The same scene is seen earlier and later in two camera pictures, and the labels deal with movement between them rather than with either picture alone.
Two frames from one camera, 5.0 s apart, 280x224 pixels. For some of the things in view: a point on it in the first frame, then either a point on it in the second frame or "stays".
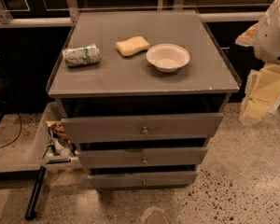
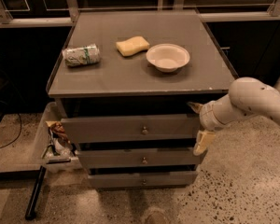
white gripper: (272, 39) to (207, 117)
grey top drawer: (144, 128) stays
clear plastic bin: (52, 148) stays
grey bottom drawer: (144, 180) stays
